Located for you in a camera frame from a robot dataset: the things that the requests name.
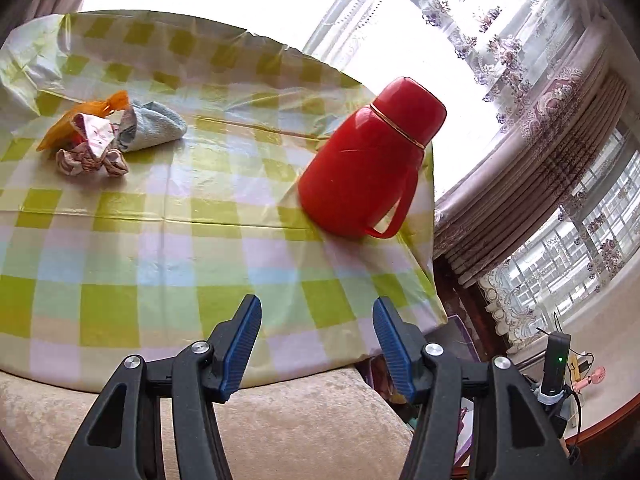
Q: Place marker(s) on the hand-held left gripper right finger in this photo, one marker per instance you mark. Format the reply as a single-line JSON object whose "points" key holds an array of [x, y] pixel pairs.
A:
{"points": [[395, 357]]}

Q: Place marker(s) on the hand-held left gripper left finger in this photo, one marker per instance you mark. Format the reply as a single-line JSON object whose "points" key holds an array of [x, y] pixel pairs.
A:
{"points": [[242, 347]]}

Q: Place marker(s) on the small pink fan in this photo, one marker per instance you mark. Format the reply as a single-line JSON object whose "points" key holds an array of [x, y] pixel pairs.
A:
{"points": [[595, 375]]}

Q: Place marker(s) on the white lace curtain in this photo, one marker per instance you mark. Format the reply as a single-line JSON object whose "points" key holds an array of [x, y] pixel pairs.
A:
{"points": [[540, 285]]}

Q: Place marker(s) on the beige upholstered cushion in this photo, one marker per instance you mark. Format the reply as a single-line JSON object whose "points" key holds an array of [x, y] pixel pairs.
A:
{"points": [[300, 425]]}

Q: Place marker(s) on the green checked plastic tablecloth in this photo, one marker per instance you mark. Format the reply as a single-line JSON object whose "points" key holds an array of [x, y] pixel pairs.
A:
{"points": [[150, 260]]}

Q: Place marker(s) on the red thermos jug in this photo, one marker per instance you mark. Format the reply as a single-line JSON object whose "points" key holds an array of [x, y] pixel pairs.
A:
{"points": [[365, 170]]}

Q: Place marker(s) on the mauve pleated curtain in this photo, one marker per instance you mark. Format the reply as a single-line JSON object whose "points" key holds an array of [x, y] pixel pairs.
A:
{"points": [[525, 160]]}

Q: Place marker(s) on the light blue cloth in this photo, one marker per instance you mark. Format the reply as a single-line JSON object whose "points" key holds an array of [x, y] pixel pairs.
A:
{"points": [[155, 127]]}

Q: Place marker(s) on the pink patterned fabric scrunchie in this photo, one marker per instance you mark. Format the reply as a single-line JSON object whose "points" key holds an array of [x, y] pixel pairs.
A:
{"points": [[92, 152]]}

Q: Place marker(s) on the orange mesh pouch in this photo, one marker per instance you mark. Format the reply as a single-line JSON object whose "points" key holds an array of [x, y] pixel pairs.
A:
{"points": [[62, 130]]}

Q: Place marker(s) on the sheer floral curtain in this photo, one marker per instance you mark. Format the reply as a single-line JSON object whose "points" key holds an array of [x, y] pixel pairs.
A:
{"points": [[475, 20]]}

